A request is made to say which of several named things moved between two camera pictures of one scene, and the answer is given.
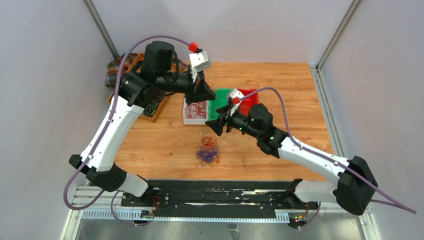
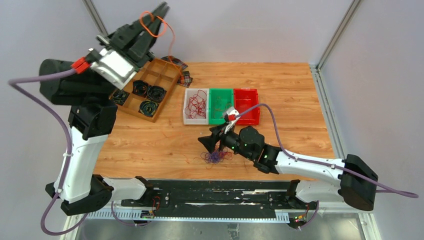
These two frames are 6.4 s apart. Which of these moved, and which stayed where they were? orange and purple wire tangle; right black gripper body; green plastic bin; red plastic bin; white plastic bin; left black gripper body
Moved: right black gripper body; left black gripper body; orange and purple wire tangle
Stayed: red plastic bin; green plastic bin; white plastic bin
